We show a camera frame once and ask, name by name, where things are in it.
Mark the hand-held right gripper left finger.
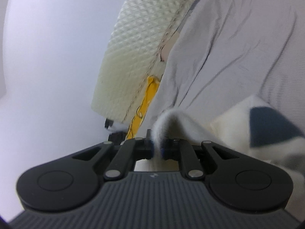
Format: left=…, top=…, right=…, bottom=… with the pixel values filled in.
left=71, top=129, right=155, bottom=181

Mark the grey bed sheet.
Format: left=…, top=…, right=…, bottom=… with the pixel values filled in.
left=143, top=0, right=305, bottom=139

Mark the beige mattress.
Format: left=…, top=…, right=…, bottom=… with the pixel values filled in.
left=159, top=29, right=184, bottom=62

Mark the white striped sweater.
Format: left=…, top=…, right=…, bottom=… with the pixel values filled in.
left=133, top=95, right=305, bottom=220

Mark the yellow cloth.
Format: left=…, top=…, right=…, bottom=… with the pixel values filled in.
left=126, top=75, right=161, bottom=141

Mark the black cable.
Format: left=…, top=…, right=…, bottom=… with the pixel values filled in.
left=128, top=95, right=153, bottom=139

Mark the cream quilted headboard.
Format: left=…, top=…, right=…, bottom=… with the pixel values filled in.
left=91, top=0, right=208, bottom=125

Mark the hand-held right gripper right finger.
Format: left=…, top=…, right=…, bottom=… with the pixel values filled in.
left=161, top=138, right=242, bottom=181

